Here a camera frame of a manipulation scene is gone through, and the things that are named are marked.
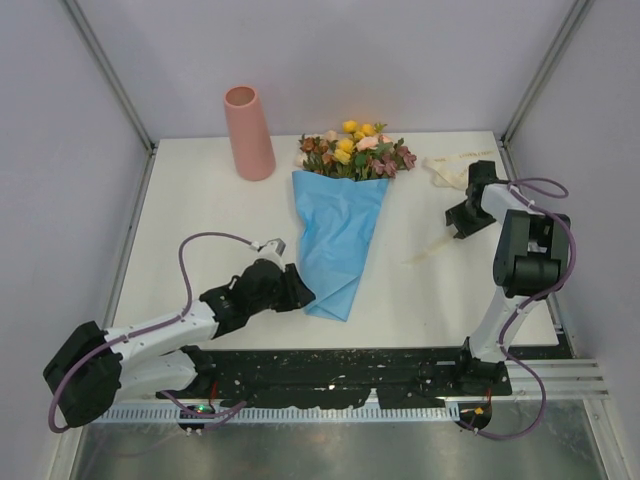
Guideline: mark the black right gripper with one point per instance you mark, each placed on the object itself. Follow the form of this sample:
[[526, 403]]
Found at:
[[469, 231]]

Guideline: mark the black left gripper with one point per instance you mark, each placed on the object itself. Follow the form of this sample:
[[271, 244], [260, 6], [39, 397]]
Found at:
[[298, 294]]

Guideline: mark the cream ribbon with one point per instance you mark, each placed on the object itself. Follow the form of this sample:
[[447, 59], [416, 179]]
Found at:
[[449, 172]]

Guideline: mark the blue wrapping paper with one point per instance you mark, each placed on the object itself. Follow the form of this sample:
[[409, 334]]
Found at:
[[339, 217]]

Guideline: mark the artificial flower bunch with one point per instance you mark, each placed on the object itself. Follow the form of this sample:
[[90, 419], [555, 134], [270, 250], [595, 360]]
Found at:
[[361, 152]]

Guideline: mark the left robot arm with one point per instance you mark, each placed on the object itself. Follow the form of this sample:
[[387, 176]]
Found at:
[[97, 368]]

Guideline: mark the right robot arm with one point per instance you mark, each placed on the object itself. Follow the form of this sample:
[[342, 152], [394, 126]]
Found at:
[[532, 260]]

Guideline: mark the pink tapered vase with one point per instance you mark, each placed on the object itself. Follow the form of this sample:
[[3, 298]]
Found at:
[[249, 135]]

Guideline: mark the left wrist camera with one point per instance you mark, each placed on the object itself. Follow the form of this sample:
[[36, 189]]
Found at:
[[271, 251]]

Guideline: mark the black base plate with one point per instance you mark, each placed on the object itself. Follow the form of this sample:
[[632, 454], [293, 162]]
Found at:
[[338, 379]]

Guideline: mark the right aluminium frame post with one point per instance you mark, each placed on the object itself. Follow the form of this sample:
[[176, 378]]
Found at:
[[561, 40]]

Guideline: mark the aluminium frame post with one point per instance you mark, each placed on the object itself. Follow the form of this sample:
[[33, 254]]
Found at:
[[561, 40], [83, 27]]

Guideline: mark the white slotted cable duct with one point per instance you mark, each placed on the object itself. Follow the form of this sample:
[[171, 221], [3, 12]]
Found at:
[[164, 413]]

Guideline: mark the left aluminium frame post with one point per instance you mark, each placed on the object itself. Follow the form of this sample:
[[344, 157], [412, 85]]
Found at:
[[83, 27]]

